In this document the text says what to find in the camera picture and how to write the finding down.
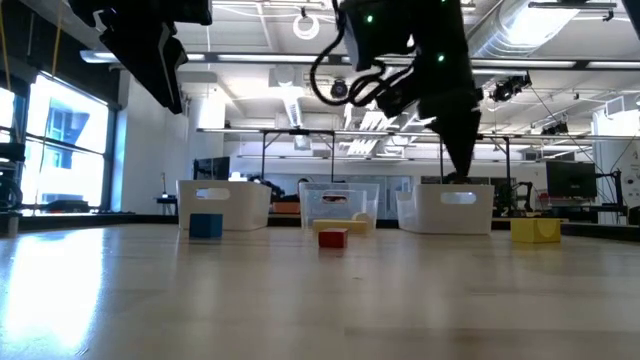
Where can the blue wooden cube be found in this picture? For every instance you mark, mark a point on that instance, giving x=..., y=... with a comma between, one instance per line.
x=206, y=226

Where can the red rectangular wooden block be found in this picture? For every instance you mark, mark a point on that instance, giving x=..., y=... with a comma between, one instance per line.
x=333, y=238

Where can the black round ceiling spotlight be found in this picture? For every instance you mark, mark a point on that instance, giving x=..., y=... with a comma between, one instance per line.
x=339, y=89

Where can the black aluminium table frame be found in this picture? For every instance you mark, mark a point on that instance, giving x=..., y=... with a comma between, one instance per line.
x=75, y=222

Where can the short grey post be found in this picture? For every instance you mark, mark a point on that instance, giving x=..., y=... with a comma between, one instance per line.
x=12, y=225

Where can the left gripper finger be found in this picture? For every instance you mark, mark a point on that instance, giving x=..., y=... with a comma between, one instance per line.
x=178, y=75
x=140, y=55

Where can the white poster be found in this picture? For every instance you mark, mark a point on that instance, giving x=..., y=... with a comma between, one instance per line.
x=632, y=180

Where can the black equipment mount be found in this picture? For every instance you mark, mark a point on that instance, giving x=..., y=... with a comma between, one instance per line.
x=10, y=152

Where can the clear plastic bin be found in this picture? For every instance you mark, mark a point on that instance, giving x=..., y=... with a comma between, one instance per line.
x=312, y=200

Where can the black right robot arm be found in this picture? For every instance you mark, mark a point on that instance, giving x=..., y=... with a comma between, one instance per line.
x=385, y=35

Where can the black ceiling camera rig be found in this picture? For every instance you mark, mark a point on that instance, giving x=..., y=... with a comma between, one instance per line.
x=507, y=89
x=555, y=129

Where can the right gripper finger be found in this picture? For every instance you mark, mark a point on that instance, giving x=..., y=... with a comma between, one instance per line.
x=460, y=145

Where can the yellow arched wooden block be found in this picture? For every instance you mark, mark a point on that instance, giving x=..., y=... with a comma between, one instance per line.
x=530, y=232

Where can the black computer monitor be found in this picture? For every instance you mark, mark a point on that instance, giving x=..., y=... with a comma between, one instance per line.
x=212, y=169
x=570, y=179

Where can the small black side table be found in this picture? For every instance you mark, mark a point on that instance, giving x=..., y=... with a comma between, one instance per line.
x=167, y=199

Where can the white plastic bin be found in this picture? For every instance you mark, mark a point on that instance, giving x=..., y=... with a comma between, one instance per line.
x=240, y=210
x=425, y=215

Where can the orange box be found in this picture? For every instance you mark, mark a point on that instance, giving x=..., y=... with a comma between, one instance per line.
x=286, y=208

